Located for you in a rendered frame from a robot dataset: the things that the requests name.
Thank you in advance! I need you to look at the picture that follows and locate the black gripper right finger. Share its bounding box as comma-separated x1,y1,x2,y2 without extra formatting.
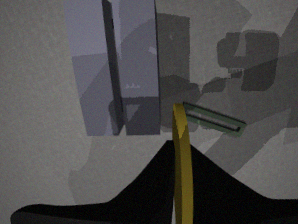
190,145,298,224

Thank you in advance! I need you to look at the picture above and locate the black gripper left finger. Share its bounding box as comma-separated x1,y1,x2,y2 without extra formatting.
11,140,176,224

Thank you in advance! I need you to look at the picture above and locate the gold coin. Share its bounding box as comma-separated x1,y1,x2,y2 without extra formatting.
173,103,194,224

